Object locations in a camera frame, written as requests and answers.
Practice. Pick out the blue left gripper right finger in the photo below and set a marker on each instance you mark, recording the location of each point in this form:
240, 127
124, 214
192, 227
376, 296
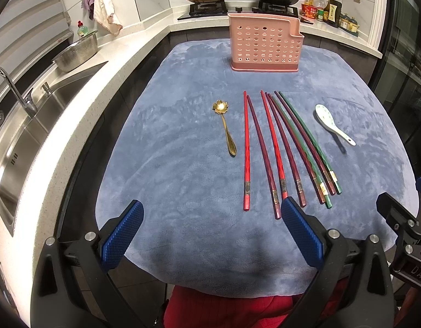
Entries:
307, 238

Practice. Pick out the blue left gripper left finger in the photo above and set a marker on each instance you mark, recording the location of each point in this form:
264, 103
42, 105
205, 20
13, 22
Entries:
118, 232

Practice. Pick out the dark maroon chopstick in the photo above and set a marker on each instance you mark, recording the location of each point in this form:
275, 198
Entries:
293, 166

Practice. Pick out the dark green chopstick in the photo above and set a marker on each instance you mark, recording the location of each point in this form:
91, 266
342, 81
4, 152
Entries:
326, 164

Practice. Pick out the bright red chopstick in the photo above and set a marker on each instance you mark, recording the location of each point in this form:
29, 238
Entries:
246, 200

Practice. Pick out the white ceramic soup spoon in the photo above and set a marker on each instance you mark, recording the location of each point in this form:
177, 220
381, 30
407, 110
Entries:
325, 117

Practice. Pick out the gold flower spoon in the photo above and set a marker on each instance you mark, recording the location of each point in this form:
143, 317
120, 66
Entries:
221, 107

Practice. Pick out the dark purple chopstick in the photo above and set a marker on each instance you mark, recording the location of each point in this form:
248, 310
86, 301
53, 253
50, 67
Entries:
310, 147

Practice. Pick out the red trousers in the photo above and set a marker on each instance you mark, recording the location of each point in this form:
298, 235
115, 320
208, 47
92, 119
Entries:
191, 308

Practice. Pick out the blue-grey table cloth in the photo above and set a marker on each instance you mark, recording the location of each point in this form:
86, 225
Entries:
172, 156

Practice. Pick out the stainless steel sink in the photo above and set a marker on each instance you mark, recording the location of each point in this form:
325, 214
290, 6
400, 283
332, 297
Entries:
23, 137

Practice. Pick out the chrome faucet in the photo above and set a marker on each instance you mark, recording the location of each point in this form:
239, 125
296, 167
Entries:
27, 102

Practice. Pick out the stainless steel bowl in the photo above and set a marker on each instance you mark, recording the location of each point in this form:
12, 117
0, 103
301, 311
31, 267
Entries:
77, 53

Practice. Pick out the pink perforated utensil holder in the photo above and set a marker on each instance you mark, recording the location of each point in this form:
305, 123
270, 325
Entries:
263, 42

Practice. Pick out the green dish soap bottle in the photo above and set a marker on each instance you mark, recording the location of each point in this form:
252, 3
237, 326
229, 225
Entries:
82, 29

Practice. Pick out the green spice jar rack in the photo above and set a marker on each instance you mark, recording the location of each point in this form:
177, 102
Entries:
349, 24

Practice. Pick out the dark soy sauce bottle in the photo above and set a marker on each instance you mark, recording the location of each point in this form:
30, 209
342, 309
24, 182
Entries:
332, 13

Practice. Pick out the small green-capped jar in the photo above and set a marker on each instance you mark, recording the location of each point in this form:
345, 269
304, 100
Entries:
320, 14

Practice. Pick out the red instant noodle cup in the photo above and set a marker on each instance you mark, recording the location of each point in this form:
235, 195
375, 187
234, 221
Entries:
309, 11

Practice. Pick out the white hanging towel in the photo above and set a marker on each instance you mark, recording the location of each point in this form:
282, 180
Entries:
104, 15

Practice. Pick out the clear plastic oil bottle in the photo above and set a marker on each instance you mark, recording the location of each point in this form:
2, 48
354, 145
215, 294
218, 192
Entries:
320, 4

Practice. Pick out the black gas hob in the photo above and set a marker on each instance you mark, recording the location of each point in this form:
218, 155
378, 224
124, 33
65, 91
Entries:
199, 10

